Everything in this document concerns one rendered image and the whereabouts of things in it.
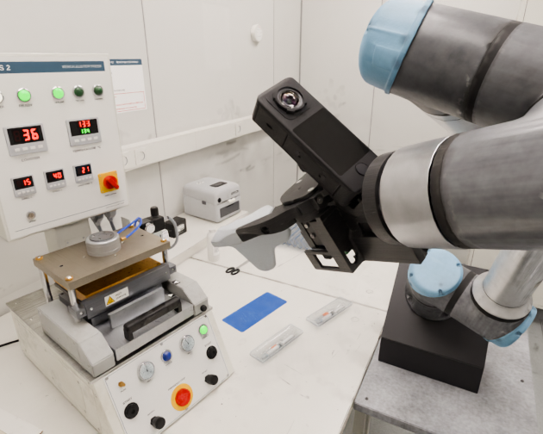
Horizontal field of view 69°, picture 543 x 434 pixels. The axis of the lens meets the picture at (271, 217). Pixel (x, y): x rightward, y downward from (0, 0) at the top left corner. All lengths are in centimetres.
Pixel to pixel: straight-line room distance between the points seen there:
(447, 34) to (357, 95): 284
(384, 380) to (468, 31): 99
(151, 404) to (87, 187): 57
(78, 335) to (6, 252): 69
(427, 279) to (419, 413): 35
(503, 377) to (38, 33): 176
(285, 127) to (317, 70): 296
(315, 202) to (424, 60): 14
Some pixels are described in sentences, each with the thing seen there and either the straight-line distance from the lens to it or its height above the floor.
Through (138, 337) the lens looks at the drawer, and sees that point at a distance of 99.
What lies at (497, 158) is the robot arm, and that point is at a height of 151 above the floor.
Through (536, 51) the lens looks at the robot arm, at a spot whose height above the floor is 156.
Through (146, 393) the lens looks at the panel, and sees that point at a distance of 103.
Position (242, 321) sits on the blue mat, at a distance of 135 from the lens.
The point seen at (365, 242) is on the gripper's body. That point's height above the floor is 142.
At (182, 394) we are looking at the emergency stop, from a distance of 107.
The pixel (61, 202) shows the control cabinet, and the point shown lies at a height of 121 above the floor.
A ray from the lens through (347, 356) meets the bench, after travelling 125.
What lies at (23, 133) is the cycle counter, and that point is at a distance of 108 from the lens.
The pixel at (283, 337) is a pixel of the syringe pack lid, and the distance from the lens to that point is 126.
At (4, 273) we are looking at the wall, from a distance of 163.
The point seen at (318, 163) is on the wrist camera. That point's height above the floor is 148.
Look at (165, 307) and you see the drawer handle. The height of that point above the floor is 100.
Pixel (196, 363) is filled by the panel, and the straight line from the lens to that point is 110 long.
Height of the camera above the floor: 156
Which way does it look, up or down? 22 degrees down
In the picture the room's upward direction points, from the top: straight up
